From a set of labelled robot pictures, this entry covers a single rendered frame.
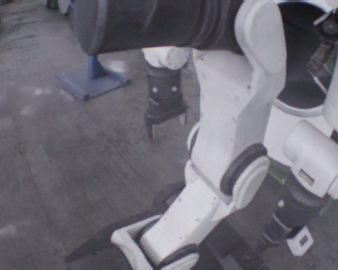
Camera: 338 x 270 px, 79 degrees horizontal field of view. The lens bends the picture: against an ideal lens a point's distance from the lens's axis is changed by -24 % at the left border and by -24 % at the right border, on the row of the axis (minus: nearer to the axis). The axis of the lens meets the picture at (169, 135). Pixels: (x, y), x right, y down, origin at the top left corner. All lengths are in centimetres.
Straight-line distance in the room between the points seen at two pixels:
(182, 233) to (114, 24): 56
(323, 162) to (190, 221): 42
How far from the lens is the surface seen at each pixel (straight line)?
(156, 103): 66
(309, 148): 35
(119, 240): 74
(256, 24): 32
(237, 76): 43
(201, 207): 64
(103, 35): 24
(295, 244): 49
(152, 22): 26
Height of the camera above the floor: 98
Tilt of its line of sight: 36 degrees down
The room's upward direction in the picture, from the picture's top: 9 degrees clockwise
